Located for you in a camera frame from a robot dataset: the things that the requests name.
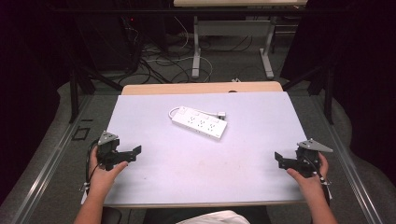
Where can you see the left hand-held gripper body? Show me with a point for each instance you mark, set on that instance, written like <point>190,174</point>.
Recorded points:
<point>107,152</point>

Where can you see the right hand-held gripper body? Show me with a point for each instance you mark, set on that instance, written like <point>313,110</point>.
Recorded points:
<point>308,160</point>

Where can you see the white power strip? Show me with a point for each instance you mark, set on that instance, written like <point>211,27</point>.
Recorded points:
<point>199,123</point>

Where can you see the person's right hand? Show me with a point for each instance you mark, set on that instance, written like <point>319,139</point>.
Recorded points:
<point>313,186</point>

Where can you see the person's left hand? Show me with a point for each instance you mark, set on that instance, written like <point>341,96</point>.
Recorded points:
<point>101,180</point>

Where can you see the white table board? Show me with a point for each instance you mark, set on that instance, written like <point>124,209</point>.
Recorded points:
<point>186,174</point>

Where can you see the black metal stand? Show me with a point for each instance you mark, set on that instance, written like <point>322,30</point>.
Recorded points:
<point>74,93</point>
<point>328,93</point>

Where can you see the white power plug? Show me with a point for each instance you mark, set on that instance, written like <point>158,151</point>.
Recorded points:
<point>221,115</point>

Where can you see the wooden table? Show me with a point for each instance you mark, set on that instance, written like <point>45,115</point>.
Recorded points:
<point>186,88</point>

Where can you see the person's white shirt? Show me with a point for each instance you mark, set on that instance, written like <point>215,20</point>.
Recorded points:
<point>214,217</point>

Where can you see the black curtain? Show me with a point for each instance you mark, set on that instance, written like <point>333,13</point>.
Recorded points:
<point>367,77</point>
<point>28,77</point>

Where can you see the black computer tower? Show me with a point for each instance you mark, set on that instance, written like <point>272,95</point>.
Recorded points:
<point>109,43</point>

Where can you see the grey desk with metal legs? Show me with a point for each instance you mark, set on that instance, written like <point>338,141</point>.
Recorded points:
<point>233,28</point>

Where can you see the black floor socket frame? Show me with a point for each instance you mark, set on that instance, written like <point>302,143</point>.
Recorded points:
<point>73,134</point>

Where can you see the aluminium floor rail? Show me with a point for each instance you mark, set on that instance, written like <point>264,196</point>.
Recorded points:
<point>46,169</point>
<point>351,174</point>

